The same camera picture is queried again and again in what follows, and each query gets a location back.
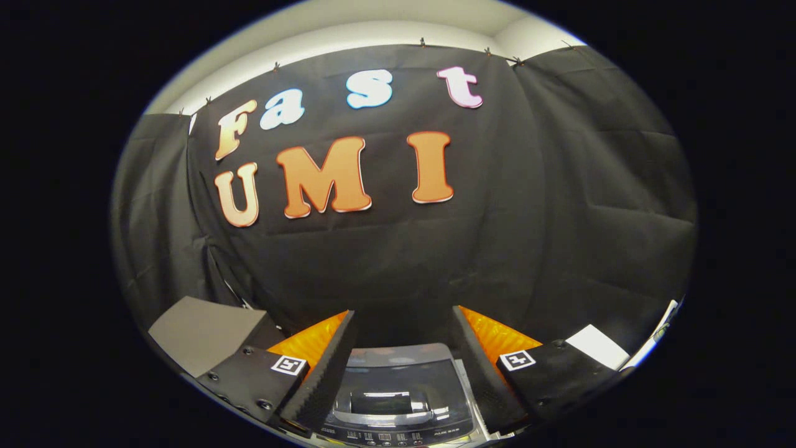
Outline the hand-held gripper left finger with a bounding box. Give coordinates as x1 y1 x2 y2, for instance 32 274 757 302
196 310 359 436

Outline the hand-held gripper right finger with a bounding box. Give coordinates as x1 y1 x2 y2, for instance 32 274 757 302
452 305 622 436

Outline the dark washing machine lid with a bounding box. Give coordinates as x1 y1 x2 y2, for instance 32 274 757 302
333 343 476 430

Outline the grey washing machine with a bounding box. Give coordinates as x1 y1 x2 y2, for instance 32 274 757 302
311 342 499 447

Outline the grey side table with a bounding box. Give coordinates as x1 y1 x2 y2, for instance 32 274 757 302
148 296 277 378

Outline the white shelf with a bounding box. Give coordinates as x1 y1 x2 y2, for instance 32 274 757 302
622 299 683 371

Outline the black backdrop cloth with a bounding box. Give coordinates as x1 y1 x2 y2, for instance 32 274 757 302
111 44 698 369

